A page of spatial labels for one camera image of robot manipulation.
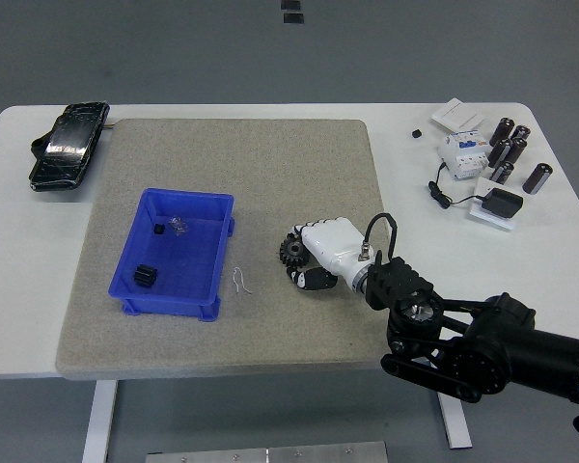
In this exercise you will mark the black wrapped device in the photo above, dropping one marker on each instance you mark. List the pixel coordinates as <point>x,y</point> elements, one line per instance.
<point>67,144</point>

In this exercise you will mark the white switch panel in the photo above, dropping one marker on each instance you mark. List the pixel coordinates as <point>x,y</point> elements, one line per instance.
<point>457,115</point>

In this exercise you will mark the small black gear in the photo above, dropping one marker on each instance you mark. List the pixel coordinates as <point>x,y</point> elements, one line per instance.
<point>146,276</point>

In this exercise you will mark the white table leg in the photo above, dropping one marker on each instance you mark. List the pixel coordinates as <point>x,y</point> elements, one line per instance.
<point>99,419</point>
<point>456,424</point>

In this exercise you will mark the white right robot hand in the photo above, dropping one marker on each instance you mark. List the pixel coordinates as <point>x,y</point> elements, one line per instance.
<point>333,241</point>

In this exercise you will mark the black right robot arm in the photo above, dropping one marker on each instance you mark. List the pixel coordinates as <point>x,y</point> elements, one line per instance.
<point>511,347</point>

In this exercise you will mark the grey-brown mat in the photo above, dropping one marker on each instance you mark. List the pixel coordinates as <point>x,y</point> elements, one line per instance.
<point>251,169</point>

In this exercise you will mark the blue plastic box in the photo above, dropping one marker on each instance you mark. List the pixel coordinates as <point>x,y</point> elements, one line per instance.
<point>183,255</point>

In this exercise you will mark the black floor plate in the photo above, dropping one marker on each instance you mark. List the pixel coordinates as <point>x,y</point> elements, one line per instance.
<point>291,4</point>
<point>294,18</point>

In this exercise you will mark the white circuit breaker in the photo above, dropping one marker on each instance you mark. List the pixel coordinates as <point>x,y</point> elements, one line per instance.
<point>463,156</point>

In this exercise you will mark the grey metal plate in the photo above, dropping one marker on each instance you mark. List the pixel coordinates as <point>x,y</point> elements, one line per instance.
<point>270,453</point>

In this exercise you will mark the large black gear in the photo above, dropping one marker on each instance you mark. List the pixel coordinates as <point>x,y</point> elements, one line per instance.
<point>292,253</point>

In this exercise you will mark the clear bag of screws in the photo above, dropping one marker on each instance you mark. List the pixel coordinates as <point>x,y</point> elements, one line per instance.
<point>179,226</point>

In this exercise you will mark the black power adapter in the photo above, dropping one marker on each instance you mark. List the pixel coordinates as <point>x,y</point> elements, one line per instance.
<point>502,203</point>

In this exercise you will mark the small black cube nut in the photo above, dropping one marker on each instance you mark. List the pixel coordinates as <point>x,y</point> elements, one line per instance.
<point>417,133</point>
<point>159,229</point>

